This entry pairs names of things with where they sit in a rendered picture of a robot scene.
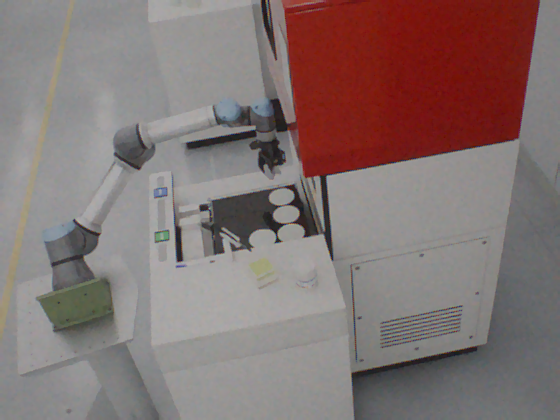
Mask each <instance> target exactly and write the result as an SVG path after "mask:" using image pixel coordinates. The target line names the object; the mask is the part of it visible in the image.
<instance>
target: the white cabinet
mask: <svg viewBox="0 0 560 420"><path fill-rule="evenodd" d="M162 374H163V377H164V379H165V382H166V384H167V387H168V388H169V391H170V393H171V395H172V398H173V400H174V403H175V405H176V407H177V409H178V412H179V414H180V416H181V419H182V420H354V409H353V394H352V381H351V368H350V354H349V340H348V334H347V335H343V336H338V337H333V338H328V339H323V340H319V341H315V342H310V343H305V344H300V345H295V346H291V347H286V348H282V349H277V350H272V351H268V352H263V353H258V354H253V355H249V356H246V355H244V356H240V357H235V358H230V359H225V360H221V361H217V362H212V363H207V364H202V365H198V366H193V367H188V368H184V369H179V370H176V369H175V370H170V371H165V372H162Z"/></svg>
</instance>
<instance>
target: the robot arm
mask: <svg viewBox="0 0 560 420"><path fill-rule="evenodd" d="M218 125H222V126H223V127H230V128H234V127H244V126H255V127H256V133H257V138H258V140H254V141H253V142H251V144H249V146H250V148H251V150H253V149H258V148H261V150H259V153H258V158H259V159H257V160H258V167H259V169H260V170H261V171H262V172H263V173H264V174H265V175H266V176H267V178H268V179H270V180H272V179H273V178H274V176H275V173H277V174H281V170H280V169H279V168H278V165H279V166H281V165H283V164H284V162H285V163H286V156H285V151H283V150H282V149H280V148H279V147H278V145H280V142H279V141H278V140H277V132H276V125H275V118H274V110H273V106H272V102H271V100H270V99H268V98H266V97H261V98H259V99H255V100H254V101H253V102H252V105H250V106H240V104H239V103H238V102H237V101H236V100H234V99H232V98H223V99H221V100H220V101H219V102H218V103H216V104H213V105H210V106H206V107H203V108H199V109H196V110H192V111H190V112H186V113H182V114H179V115H175V116H172V117H168V118H166V119H162V120H159V121H155V122H151V123H148V124H145V123H143V122H141V123H137V124H134V125H130V126H126V127H124V128H121V129H119V130H117V132H116V133H115V135H114V137H113V148H114V150H115V152H114V153H113V158H114V161H113V163H112V165H111V166H110V168H109V169H108V171H107V173H106V174H105V176H104V177H103V180H102V181H101V183H100V184H99V186H98V188H97V189H96V191H95V193H94V194H93V196H92V197H91V199H90V201H89V202H88V203H87V204H86V206H85V208H84V211H83V212H82V214H81V215H77V216H75V217H74V218H73V220H72V221H68V222H65V223H62V224H59V225H53V226H51V227H48V228H45V229H43V230H42V237H43V242H44V244H45V247H46V250H47V253H48V257H49V260H50V263H51V267H52V269H53V275H52V289H53V290H58V289H61V288H63V287H67V286H70V285H73V284H76V283H79V282H83V281H86V280H88V279H92V278H95V275H94V273H93V272H92V271H91V270H90V268H89V267H88V265H87V262H86V261H85V258H84V256H86V255H88V254H90V253H92V252H93V251H94V250H96V249H97V247H98V245H99V240H100V239H99V237H100V235H101V233H102V232H103V230H102V225H103V222H104V220H105V218H106V217H107V215H108V214H109V212H110V210H111V209H112V207H113V206H114V204H115V202H117V200H118V199H119V197H120V195H121V194H122V191H123V189H124V187H125V186H126V184H127V183H128V181H129V179H130V178H131V177H132V176H133V174H134V173H135V172H140V171H141V169H142V168H143V165H144V163H145V162H147V161H149V160H150V159H151V158H152V157H153V156H154V154H155V151H156V144H157V143H160V142H164V141H166V140H170V139H174V138H177V137H181V136H184V135H188V134H190V133H194V132H198V131H201V130H205V129H208V128H212V127H215V126H218ZM283 154H284V158H285V159H283Z"/></svg>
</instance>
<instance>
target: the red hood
mask: <svg viewBox="0 0 560 420"><path fill-rule="evenodd" d="M259 1H260V8H261V14H262V21H263V29H264V35H265V40H266V49H267V55H268V62H269V69H270V72H271V75H272V78H273V81H274V85H275V88H276V91H277V93H278V96H279V100H280V103H281V106H282V109H283V113H284V116H285V118H286V121H287V125H288V128H289V131H290V134H291V138H292V141H293V144H294V146H295V153H296V156H297V159H298V162H299V166H300V169H301V172H302V174H303V176H304V177H305V178H308V177H314V176H319V175H324V174H328V173H339V172H344V171H349V170H354V169H359V168H364V167H369V166H375V165H379V164H384V163H389V162H395V161H400V160H404V159H409V158H415V157H420V156H424V155H429V154H435V153H440V152H450V151H455V150H460V149H464V148H470V147H475V146H480V145H484V144H490V143H495V142H499V141H504V140H510V139H514V138H519V136H520V130H521V124H522V117H523V112H524V106H525V100H526V97H525V95H526V89H527V83H528V77H529V72H530V66H531V60H532V55H533V49H534V44H533V42H534V37H535V31H536V25H537V20H538V14H539V8H540V3H541V0H259Z"/></svg>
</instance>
